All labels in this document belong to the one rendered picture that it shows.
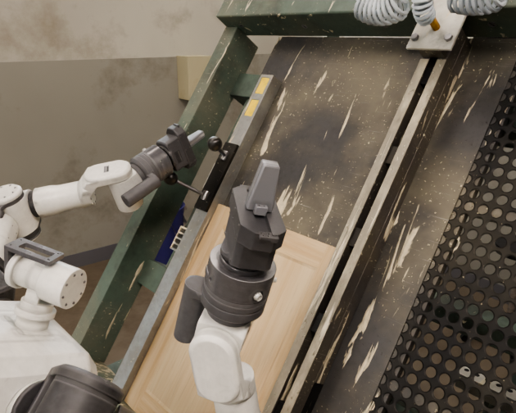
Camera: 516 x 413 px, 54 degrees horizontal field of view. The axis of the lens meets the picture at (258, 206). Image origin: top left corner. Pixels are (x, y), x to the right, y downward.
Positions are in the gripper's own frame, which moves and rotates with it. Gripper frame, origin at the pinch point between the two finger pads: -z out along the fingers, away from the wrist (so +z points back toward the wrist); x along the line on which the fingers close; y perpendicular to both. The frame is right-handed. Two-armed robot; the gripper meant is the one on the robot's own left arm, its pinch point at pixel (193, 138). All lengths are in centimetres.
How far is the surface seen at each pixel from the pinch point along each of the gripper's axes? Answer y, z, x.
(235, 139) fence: 3.8, -9.9, 5.3
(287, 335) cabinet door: 45, 22, 28
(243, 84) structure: -13.0, -31.2, 0.5
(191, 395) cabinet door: 27, 41, 41
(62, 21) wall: -260, -85, -2
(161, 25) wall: -253, -155, 28
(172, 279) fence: 5.6, 24.8, 27.8
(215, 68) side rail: -18.0, -26.6, -6.7
